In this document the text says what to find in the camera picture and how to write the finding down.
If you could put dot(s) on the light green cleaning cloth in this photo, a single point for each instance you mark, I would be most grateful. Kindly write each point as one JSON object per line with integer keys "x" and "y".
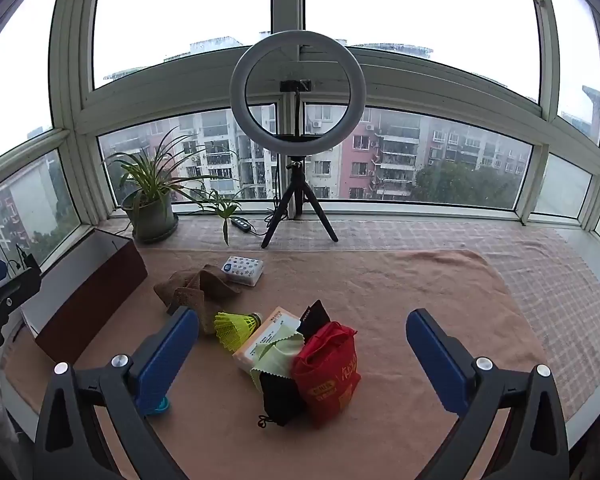
{"x": 275, "y": 355}

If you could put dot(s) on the pink towel mat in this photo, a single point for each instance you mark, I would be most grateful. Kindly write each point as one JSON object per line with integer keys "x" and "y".
{"x": 405, "y": 310}

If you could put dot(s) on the red fabric bag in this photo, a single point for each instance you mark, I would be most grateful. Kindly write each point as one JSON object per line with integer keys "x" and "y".
{"x": 325, "y": 375}

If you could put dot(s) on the yellow shuttlecock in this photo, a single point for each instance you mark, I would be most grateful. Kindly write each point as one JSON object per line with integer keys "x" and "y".
{"x": 230, "y": 330}

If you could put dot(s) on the grey plant pot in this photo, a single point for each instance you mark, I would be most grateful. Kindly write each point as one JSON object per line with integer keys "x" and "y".
{"x": 150, "y": 217}

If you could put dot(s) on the brown cloth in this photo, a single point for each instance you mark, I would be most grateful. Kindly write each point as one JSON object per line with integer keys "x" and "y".
{"x": 215, "y": 280}

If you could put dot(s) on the black inline remote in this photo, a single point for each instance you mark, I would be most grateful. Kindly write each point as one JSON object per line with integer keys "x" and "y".
{"x": 241, "y": 225}

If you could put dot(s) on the black phone holder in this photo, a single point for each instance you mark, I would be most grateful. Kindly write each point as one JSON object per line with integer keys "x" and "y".
{"x": 297, "y": 86}

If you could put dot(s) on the grey pot saucer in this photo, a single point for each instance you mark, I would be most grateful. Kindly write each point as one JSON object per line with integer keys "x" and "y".
{"x": 167, "y": 234}

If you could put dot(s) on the brown cardboard box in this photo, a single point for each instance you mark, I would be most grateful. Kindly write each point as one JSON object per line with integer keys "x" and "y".
{"x": 95, "y": 300}

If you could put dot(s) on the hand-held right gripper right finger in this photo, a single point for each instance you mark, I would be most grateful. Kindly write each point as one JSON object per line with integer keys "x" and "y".
{"x": 437, "y": 360}

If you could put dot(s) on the white window frame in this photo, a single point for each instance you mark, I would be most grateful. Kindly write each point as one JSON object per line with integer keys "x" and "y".
{"x": 285, "y": 10}

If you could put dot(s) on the white dotted tissue pack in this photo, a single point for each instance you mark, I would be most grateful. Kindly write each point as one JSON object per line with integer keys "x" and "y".
{"x": 242, "y": 270}

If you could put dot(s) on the green spider plant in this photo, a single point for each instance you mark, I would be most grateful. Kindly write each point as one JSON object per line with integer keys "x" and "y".
{"x": 152, "y": 175}

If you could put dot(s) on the white and orange box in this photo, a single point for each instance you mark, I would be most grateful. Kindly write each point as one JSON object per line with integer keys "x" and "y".
{"x": 272, "y": 327}

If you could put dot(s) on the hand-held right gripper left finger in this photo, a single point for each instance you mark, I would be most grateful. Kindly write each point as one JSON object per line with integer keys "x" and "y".
{"x": 167, "y": 360}

